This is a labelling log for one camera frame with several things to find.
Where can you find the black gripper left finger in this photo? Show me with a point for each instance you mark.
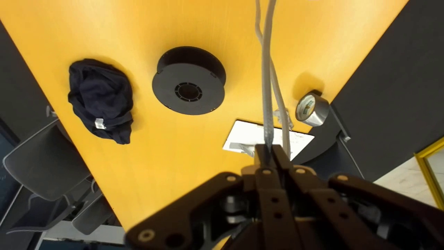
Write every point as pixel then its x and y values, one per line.
pixel 222 209

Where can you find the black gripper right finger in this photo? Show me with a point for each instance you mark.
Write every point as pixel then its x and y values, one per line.
pixel 351 209

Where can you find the small silver metal object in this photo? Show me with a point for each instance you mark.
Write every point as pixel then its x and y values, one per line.
pixel 312 109

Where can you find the dark grey office chair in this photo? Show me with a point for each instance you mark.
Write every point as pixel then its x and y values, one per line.
pixel 41 167
pixel 91 216

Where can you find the black cap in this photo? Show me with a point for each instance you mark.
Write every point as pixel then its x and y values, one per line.
pixel 101 99

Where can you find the yellow window frame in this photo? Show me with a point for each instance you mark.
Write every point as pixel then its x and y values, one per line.
pixel 422 160

